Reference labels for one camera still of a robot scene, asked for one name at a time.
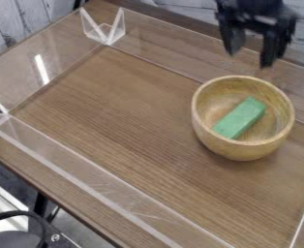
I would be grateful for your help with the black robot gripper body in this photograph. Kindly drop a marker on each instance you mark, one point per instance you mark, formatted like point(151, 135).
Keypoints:
point(257, 15)

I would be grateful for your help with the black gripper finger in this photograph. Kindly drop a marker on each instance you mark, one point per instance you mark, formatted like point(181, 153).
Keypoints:
point(233, 38)
point(273, 47)

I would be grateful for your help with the green rectangular block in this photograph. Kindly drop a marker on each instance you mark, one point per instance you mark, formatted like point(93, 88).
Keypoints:
point(240, 119)

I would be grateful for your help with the brown wooden bowl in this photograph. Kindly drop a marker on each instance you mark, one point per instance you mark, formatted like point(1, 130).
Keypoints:
point(216, 98)

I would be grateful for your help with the clear acrylic tray walls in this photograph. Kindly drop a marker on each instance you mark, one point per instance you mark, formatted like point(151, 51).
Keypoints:
point(96, 130)

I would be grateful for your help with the black table leg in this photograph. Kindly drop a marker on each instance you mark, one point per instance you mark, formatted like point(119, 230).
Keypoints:
point(40, 205)

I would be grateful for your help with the black office chair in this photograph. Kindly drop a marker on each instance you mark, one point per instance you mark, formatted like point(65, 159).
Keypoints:
point(48, 238)

